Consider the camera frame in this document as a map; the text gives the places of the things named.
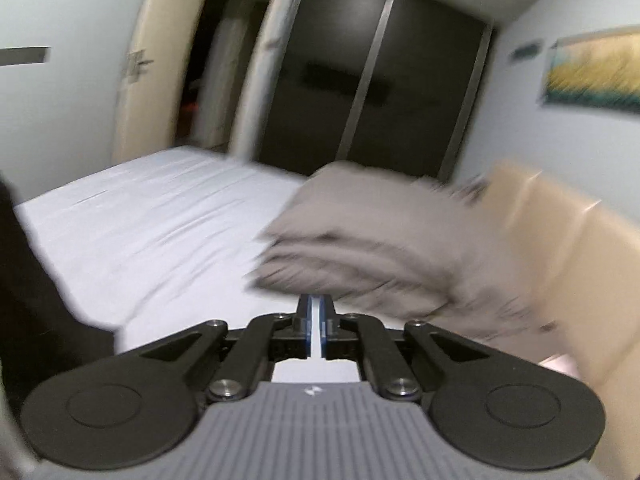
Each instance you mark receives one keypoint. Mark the framed yellow green painting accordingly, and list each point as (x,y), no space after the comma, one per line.
(595,70)

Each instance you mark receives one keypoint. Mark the white bed sheet mattress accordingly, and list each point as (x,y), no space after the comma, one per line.
(162,243)

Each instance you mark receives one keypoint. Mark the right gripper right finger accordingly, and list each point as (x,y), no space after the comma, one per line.
(327,324)

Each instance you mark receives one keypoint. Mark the grey wall plate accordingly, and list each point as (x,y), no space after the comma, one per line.
(23,56)

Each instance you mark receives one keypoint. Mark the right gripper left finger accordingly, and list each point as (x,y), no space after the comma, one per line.
(302,323)

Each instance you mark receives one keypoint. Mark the beige padded headboard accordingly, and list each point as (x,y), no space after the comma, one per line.
(585,264)

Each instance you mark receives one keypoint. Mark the black garment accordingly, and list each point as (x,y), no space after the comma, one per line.
(40,337)

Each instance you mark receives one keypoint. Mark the cream bedroom door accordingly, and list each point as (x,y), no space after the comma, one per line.
(147,109)

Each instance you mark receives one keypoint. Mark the black door handle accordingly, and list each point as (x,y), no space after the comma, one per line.
(136,65)

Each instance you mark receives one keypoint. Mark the dark sliding wardrobe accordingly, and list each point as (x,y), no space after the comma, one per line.
(383,83)

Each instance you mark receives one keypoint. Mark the grey folded duvet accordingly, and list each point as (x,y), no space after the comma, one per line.
(403,248)

